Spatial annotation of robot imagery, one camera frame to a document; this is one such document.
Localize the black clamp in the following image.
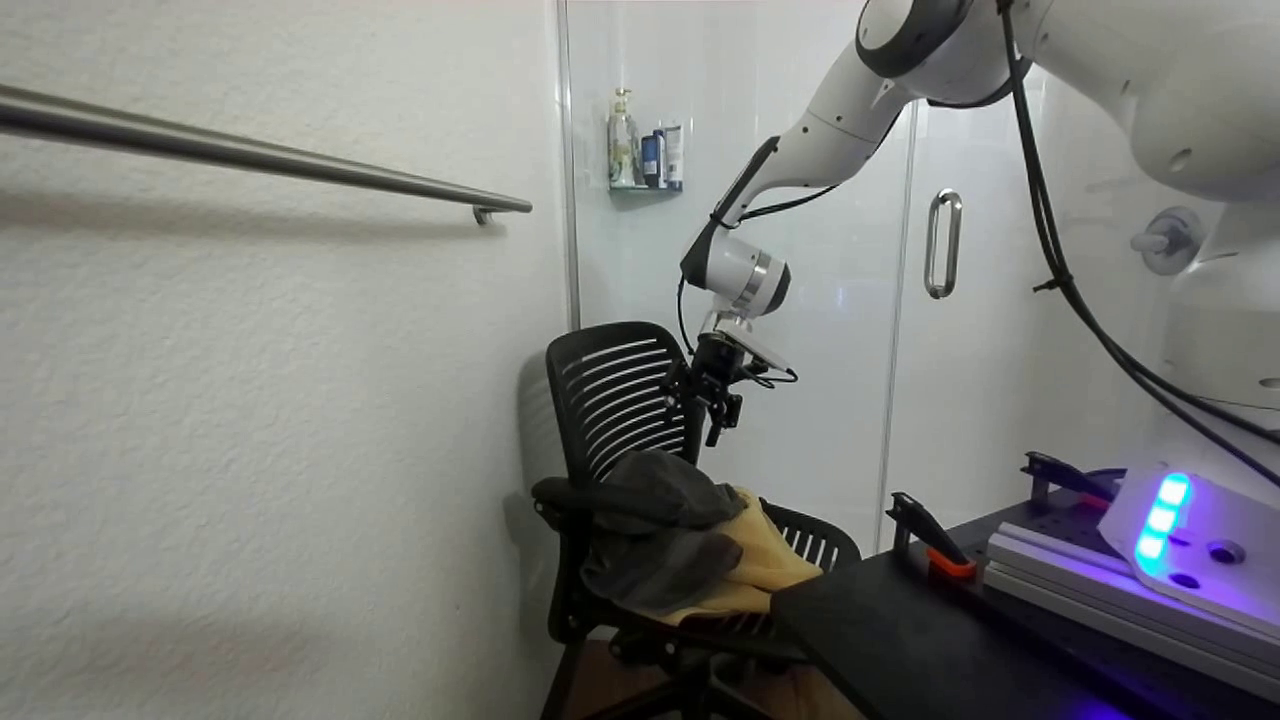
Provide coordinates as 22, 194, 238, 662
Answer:
1014, 447, 1126, 519

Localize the shower caddy shelf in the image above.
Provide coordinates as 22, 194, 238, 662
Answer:
605, 176, 692, 212

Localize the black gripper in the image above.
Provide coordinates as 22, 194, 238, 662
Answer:
689, 329, 779, 453

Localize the grey brown fleece towel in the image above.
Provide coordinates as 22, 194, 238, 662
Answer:
529, 447, 752, 632

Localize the glass shower door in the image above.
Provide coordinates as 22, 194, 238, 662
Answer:
876, 77, 1280, 563

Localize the yellow towel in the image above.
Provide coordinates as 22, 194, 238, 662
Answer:
658, 478, 833, 632

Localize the chrome door handle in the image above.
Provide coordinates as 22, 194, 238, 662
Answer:
920, 182, 968, 304

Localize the white green bottle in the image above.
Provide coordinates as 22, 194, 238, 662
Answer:
605, 83, 644, 191

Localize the blue white container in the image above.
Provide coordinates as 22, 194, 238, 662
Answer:
634, 120, 692, 191

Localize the metal towel rail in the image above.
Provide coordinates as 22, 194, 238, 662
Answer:
0, 81, 537, 229

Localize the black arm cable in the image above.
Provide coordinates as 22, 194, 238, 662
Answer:
996, 0, 1280, 496

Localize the black mesh office chair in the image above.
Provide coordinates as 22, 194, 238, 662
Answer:
503, 317, 862, 720

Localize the orange handled clamp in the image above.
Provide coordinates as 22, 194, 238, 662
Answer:
885, 486, 988, 589

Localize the fixed glass shower panel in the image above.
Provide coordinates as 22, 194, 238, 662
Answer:
565, 0, 912, 558

